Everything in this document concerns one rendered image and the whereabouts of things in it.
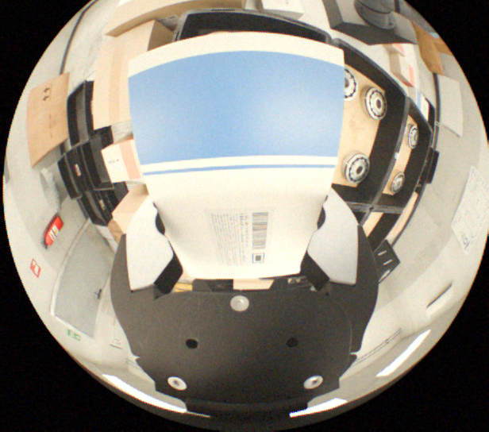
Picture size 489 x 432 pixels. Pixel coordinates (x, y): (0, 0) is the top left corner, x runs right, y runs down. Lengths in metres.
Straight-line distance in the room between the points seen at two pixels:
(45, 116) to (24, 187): 0.90
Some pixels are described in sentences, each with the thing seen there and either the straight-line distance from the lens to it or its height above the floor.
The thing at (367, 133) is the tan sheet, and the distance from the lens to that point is 0.56.
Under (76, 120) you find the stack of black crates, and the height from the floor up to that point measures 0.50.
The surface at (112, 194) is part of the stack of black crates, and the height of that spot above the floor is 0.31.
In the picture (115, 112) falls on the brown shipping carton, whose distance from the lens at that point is 0.50.
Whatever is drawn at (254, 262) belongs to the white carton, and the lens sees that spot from 0.15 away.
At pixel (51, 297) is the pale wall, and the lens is 2.90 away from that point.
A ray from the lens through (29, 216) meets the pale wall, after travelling 2.60.
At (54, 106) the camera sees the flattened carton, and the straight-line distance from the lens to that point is 2.62.
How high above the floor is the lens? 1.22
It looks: 58 degrees down
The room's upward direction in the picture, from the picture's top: 175 degrees clockwise
